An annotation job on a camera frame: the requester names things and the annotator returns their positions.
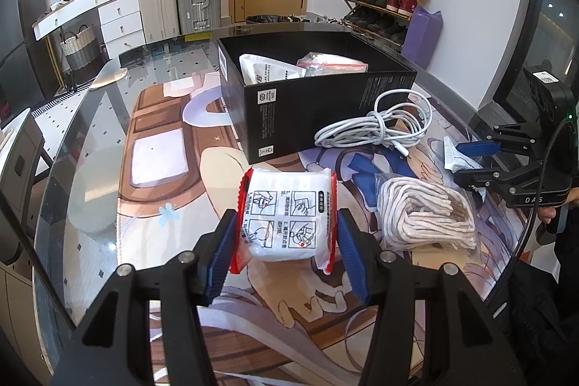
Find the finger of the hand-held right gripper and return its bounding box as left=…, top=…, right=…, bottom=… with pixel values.
left=453, top=162, right=544, bottom=193
left=455, top=121, right=541, bottom=159

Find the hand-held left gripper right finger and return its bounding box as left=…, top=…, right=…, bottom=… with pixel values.
left=335, top=207, right=528, bottom=386

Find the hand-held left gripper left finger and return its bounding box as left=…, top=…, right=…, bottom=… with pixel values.
left=50, top=207, right=241, bottom=386

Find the small white sachet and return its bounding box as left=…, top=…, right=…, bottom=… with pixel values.
left=441, top=136, right=485, bottom=175

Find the red-edged white glove packet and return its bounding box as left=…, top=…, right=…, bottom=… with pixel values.
left=230, top=166, right=339, bottom=276

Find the black cardboard box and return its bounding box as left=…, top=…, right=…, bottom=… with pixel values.
left=216, top=34, right=418, bottom=165

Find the person's right hand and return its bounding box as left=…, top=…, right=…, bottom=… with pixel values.
left=536, top=186, right=579, bottom=235

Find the printed table mat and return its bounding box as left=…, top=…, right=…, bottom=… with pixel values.
left=117, top=65, right=531, bottom=386

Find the black framed glass door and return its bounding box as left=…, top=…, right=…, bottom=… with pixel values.
left=492, top=0, right=579, bottom=127

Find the purple bag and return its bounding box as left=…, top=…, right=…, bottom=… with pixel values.
left=400, top=5, right=443, bottom=71

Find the person's dark clothing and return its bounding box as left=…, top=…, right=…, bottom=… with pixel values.
left=509, top=228, right=579, bottom=386

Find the clear zip bag red strip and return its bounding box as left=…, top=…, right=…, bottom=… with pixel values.
left=296, top=51, right=370, bottom=78

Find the white printed packet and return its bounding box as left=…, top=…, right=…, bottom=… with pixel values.
left=239, top=52, right=308, bottom=88

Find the pile of loose sneakers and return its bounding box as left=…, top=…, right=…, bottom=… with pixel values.
left=288, top=12, right=347, bottom=25

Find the grey side table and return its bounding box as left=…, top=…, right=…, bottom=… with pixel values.
left=0, top=109, right=51, bottom=267

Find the white trash bin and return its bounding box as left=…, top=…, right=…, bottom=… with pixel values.
left=245, top=14, right=296, bottom=25

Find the white drawer unit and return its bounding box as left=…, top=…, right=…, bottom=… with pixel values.
left=97, top=1, right=147, bottom=59

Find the woven laundry basket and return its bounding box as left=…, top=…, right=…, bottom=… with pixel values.
left=59, top=24, right=103, bottom=73

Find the white suitcase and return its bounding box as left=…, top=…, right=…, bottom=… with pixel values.
left=136, top=0, right=182, bottom=46

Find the white vanity table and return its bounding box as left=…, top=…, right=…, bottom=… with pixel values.
left=33, top=0, right=139, bottom=42

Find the black refrigerator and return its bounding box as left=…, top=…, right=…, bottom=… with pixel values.
left=0, top=0, right=51, bottom=113

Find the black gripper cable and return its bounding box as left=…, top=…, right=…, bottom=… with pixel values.
left=491, top=110, right=579, bottom=323

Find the white rope bundle in bag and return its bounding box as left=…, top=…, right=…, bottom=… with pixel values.
left=375, top=175, right=487, bottom=254

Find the white charging cable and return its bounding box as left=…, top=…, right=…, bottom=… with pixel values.
left=314, top=90, right=436, bottom=159

